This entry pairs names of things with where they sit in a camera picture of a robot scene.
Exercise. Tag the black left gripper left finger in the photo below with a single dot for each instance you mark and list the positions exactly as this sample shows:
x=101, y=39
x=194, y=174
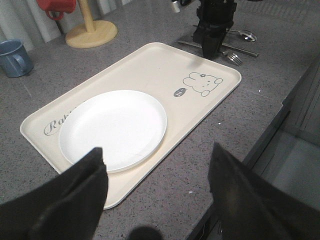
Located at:
x=67, y=207

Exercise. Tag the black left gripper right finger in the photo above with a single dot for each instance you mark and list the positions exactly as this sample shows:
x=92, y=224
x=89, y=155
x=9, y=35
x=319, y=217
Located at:
x=250, y=208

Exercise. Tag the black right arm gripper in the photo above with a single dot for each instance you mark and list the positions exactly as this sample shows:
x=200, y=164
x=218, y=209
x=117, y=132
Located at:
x=215, y=16

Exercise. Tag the silver fork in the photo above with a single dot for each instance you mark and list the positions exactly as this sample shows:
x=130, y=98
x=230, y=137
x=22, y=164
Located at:
x=232, y=57

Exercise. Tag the silver spoon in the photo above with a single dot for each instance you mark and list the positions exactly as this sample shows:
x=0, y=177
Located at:
x=245, y=34

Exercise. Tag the white round plate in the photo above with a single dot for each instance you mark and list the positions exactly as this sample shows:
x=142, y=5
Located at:
x=127, y=125

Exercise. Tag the cream rabbit serving tray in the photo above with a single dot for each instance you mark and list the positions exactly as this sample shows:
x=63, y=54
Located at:
x=188, y=87

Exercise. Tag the wooden mug tree stand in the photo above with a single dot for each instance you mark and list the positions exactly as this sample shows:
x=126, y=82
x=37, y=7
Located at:
x=92, y=33

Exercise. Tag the red mug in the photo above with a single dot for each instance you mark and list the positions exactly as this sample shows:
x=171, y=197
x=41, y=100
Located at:
x=55, y=9

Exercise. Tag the blue mug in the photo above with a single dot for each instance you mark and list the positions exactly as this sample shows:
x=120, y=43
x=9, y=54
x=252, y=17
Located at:
x=14, y=59

